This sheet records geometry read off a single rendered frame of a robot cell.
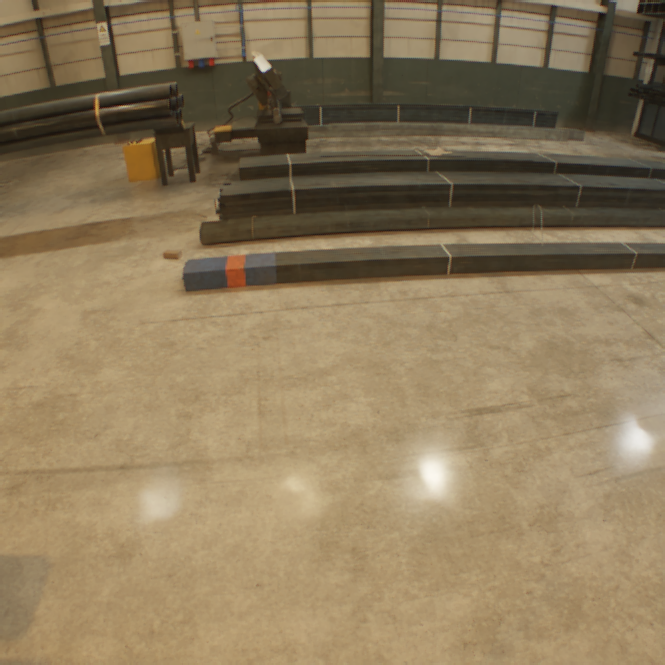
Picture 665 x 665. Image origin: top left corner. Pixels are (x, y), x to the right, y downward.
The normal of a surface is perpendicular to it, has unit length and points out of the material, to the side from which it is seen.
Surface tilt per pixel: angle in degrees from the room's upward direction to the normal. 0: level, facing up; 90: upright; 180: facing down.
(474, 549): 0
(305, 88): 90
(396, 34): 90
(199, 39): 90
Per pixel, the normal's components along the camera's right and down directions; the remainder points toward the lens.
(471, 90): 0.12, 0.58
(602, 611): -0.03, -0.80
